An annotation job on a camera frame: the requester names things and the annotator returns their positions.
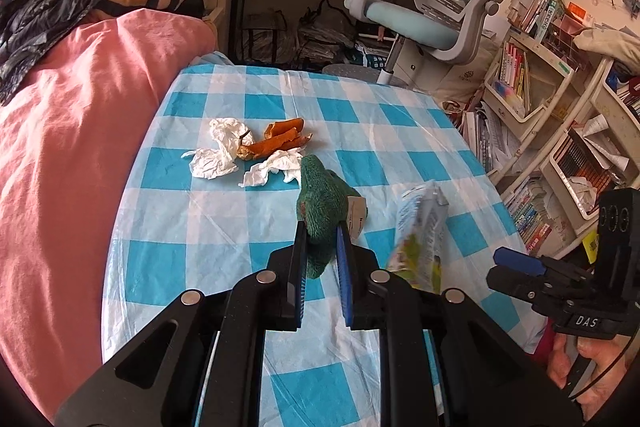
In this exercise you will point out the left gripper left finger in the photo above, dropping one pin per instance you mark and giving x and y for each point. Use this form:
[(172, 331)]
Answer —
[(290, 265)]

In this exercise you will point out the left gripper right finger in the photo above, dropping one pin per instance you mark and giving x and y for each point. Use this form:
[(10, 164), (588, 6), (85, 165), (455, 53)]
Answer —
[(361, 308)]

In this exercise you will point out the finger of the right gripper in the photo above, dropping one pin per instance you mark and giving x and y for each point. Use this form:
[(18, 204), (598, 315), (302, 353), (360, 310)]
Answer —
[(513, 260), (531, 288)]

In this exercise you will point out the white tissue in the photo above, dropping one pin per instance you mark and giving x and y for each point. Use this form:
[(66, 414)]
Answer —
[(209, 164), (287, 162), (230, 134)]

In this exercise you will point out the large orange peel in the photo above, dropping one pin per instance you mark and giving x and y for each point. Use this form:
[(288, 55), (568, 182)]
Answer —
[(265, 148)]

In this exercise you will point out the white book trolley near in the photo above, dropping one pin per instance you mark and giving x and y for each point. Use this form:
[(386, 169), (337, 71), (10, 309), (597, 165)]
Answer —
[(554, 200)]

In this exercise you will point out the white book trolley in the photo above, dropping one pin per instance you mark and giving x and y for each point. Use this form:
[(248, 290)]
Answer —
[(537, 73), (554, 200)]

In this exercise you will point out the small orange peel piece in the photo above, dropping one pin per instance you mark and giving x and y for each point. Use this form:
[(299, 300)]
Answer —
[(281, 127)]

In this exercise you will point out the white book trolley far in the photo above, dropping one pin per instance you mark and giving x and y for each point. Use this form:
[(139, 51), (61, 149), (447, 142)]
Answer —
[(537, 73)]

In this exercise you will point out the black bags under desk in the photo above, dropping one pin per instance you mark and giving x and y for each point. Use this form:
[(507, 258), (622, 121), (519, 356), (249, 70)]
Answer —
[(322, 36)]

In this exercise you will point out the pink duvet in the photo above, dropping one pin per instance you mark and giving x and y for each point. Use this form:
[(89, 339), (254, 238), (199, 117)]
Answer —
[(68, 141)]

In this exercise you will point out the black puffer jacket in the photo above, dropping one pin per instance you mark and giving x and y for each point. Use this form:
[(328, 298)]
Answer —
[(29, 29)]

